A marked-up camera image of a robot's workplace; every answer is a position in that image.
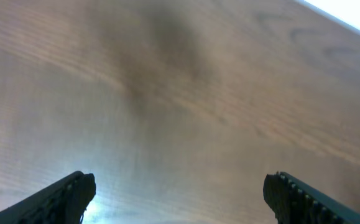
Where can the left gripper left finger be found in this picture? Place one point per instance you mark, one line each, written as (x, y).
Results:
(63, 202)

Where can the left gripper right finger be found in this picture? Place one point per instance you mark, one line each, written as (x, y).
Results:
(295, 202)

